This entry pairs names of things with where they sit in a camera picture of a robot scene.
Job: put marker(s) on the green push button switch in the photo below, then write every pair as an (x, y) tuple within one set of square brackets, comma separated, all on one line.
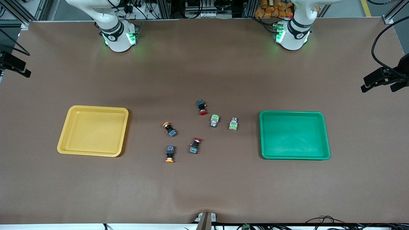
[(233, 124), (214, 120)]

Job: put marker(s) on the yellow push button switch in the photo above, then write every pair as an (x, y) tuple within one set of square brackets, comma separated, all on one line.
[(171, 131), (170, 150)]

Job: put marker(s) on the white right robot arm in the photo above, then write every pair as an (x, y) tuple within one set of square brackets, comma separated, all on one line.
[(116, 41)]

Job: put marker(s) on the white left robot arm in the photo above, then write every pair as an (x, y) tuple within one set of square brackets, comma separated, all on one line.
[(292, 41)]

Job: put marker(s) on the green plastic tray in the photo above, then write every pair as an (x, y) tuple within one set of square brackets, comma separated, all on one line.
[(294, 135)]

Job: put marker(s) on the yellow plastic tray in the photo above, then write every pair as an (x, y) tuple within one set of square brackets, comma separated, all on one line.
[(92, 131)]

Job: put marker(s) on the orange packed bag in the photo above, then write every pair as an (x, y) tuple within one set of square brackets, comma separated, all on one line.
[(271, 9)]

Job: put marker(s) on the white power strip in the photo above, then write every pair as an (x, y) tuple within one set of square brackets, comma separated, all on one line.
[(204, 14)]

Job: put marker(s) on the small green connector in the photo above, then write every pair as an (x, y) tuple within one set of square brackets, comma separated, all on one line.
[(246, 226)]

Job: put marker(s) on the brown table cover mat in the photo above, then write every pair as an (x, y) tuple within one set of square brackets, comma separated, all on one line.
[(204, 185)]

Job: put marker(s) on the aluminium frame profile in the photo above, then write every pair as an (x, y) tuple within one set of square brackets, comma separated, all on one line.
[(19, 16), (388, 19)]

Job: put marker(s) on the red push button switch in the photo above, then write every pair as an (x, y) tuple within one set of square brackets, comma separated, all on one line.
[(194, 147), (201, 104)]

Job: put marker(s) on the metal table edge bracket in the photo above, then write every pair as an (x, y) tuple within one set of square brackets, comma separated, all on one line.
[(204, 222)]

